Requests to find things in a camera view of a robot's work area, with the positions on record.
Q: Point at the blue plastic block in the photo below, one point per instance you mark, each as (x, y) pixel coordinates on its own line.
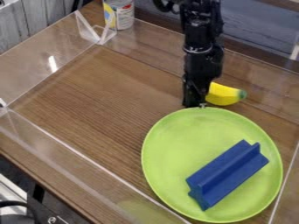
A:
(221, 175)

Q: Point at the white yellow can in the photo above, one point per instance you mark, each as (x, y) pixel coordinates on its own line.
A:
(118, 13)

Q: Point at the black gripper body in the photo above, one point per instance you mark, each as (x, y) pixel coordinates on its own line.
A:
(202, 66)

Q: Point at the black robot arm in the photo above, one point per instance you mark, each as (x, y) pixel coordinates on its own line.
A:
(201, 27)

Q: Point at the yellow toy banana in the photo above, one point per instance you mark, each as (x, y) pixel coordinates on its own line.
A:
(222, 95)

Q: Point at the clear acrylic enclosure wall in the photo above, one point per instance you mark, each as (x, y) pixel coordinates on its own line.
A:
(80, 103)

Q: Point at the green round plate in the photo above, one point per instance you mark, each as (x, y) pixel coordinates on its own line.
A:
(185, 140)

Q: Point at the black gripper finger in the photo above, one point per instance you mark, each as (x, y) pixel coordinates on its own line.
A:
(202, 90)
(188, 101)

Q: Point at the clear acrylic corner bracket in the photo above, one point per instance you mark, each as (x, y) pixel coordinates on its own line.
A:
(93, 33)

